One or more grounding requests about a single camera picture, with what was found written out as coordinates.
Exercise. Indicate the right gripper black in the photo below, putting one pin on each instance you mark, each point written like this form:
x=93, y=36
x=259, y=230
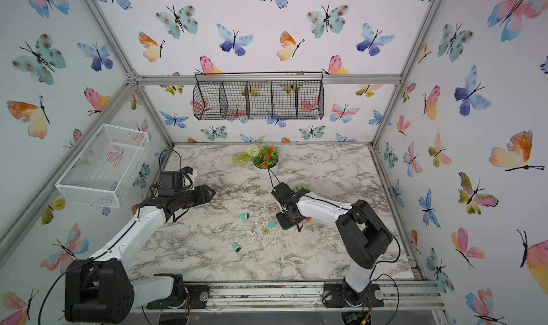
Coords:
x=282, y=223

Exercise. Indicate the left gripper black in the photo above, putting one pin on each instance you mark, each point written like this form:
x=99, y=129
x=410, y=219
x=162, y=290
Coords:
x=203, y=194

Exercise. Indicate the green stamp apart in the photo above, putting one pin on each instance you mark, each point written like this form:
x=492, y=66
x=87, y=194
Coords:
x=236, y=247

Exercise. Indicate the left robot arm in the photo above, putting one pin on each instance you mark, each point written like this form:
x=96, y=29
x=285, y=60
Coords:
x=98, y=289

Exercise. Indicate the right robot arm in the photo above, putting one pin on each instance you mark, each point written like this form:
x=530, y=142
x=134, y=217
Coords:
x=366, y=238

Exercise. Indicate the white pot with flowers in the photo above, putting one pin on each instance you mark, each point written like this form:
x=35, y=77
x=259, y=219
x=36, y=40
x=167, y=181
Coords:
x=265, y=160

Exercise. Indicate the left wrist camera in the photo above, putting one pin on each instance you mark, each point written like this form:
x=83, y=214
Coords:
x=188, y=174

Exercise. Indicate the green garden fork wooden handle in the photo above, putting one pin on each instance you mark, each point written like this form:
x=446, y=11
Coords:
x=301, y=186

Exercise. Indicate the black wire wall basket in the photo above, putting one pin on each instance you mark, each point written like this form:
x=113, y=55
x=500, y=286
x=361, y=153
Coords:
x=259, y=96

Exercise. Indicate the white mesh wall basket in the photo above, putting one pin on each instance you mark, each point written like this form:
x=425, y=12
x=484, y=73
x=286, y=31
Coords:
x=100, y=172

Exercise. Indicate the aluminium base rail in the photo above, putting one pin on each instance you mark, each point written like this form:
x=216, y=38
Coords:
x=405, y=295

